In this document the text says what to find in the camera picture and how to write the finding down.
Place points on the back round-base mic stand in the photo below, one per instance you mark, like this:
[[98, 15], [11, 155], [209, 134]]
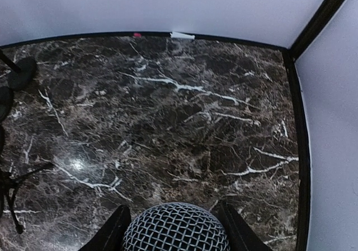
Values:
[[22, 72]]

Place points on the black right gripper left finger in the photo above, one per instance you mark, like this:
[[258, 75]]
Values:
[[110, 235]]

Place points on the black stand with textured grip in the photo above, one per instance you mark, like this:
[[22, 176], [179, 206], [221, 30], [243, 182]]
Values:
[[6, 101]]

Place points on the black tripod mic stand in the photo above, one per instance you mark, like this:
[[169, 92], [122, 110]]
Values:
[[9, 190]]

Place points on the white paper scrap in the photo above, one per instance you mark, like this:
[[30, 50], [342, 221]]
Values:
[[179, 35]]

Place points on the purple rhinestone microphone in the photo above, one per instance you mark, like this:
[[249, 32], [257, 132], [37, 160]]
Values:
[[175, 226]]

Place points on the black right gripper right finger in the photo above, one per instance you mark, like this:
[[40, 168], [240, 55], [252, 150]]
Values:
[[241, 237]]

